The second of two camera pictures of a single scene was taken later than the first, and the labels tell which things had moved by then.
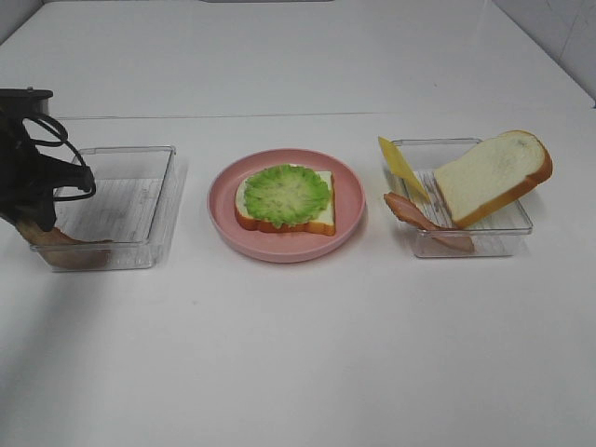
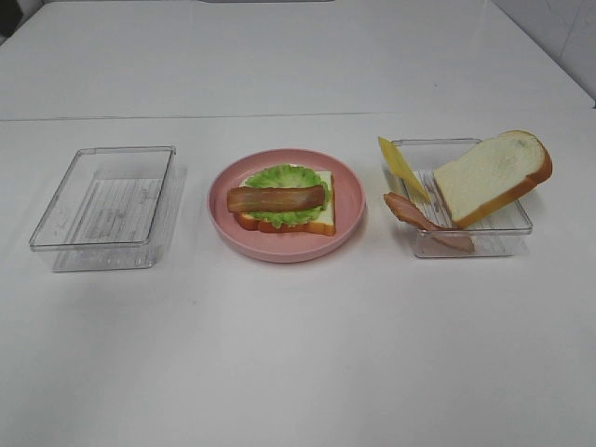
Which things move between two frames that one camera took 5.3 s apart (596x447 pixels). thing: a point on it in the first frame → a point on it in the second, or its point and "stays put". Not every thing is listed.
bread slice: (323, 223) stays put
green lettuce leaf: (286, 193) stays put
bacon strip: (407, 212) stays put
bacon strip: (63, 251) → (247, 199)
